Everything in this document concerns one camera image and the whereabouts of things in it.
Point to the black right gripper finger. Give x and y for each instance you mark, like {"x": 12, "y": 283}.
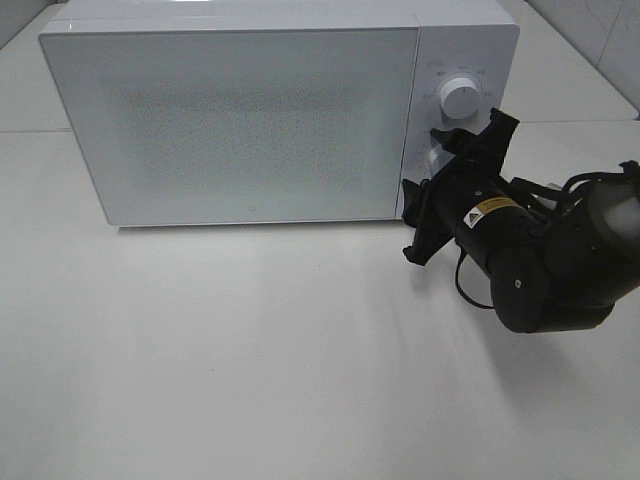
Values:
{"x": 489, "y": 147}
{"x": 429, "y": 237}

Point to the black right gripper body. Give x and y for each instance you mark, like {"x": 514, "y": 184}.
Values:
{"x": 451, "y": 194}

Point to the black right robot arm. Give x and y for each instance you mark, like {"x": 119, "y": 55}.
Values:
{"x": 557, "y": 258}

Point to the white microwave knob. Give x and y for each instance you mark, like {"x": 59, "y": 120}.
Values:
{"x": 459, "y": 97}
{"x": 437, "y": 159}

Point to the white microwave oven body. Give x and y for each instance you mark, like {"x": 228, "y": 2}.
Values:
{"x": 475, "y": 38}

